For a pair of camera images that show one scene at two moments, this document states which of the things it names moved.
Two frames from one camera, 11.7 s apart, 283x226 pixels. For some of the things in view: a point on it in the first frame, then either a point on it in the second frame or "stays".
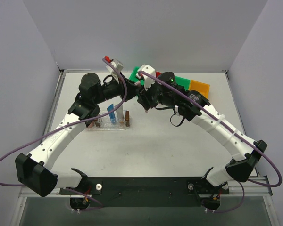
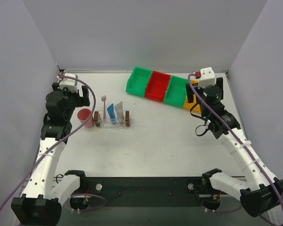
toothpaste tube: (120, 113) stays
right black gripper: (145, 99) -> (189, 92)
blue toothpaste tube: (112, 114) stays
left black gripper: (128, 84) -> (84, 94)
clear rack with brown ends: (105, 121) stays
